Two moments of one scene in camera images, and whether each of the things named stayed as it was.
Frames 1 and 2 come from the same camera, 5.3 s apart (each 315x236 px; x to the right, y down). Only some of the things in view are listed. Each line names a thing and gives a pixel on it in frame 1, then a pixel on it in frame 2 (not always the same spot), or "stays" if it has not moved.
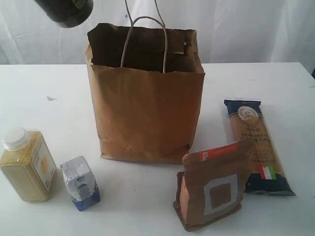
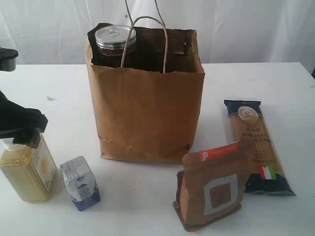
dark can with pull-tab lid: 67,14 to 110,40
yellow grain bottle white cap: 27,164 stays
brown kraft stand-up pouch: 211,185 stays
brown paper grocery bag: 148,82 stays
